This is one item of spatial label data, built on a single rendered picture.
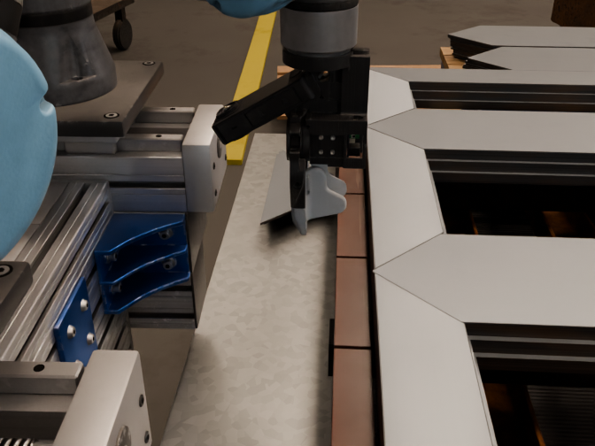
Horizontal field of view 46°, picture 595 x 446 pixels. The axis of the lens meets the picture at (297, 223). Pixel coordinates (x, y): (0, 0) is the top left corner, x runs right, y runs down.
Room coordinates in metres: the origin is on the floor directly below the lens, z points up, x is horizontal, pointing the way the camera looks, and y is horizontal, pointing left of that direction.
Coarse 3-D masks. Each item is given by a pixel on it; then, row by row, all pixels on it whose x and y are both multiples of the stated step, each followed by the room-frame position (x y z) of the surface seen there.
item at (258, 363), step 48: (240, 192) 1.23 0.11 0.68; (240, 240) 1.05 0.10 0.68; (288, 240) 1.05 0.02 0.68; (240, 288) 0.90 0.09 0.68; (288, 288) 0.90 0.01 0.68; (240, 336) 0.78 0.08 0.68; (288, 336) 0.78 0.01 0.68; (192, 384) 0.68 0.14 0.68; (240, 384) 0.68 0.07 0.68; (288, 384) 0.68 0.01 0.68; (192, 432) 0.60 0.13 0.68; (240, 432) 0.60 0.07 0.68; (288, 432) 0.60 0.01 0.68
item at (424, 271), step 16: (432, 240) 0.74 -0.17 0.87; (400, 256) 0.70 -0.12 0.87; (416, 256) 0.70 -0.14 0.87; (432, 256) 0.70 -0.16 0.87; (400, 272) 0.67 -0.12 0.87; (416, 272) 0.67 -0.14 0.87; (432, 272) 0.67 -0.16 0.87; (448, 272) 0.67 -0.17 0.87; (416, 288) 0.64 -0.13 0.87; (432, 288) 0.64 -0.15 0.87; (448, 288) 0.64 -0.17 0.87; (432, 304) 0.61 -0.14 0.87; (448, 304) 0.61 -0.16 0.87
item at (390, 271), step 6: (396, 258) 0.70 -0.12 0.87; (384, 264) 0.69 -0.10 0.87; (390, 264) 0.69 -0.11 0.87; (396, 264) 0.69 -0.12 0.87; (378, 270) 0.67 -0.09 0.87; (384, 270) 0.67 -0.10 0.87; (390, 270) 0.67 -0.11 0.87; (396, 270) 0.67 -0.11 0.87; (384, 276) 0.66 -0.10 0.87; (390, 276) 0.66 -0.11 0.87; (396, 276) 0.66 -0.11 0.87; (396, 282) 0.65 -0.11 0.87
